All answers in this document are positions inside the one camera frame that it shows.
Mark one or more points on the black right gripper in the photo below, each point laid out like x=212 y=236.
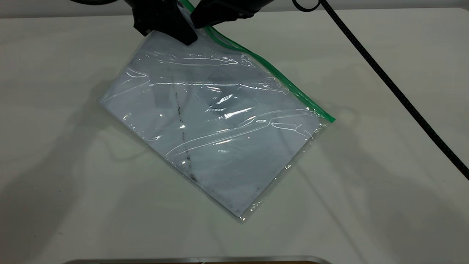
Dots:
x=245 y=4

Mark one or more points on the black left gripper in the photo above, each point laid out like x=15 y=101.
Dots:
x=150 y=8

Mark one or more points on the clear plastic zip bag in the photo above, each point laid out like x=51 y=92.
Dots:
x=220 y=124

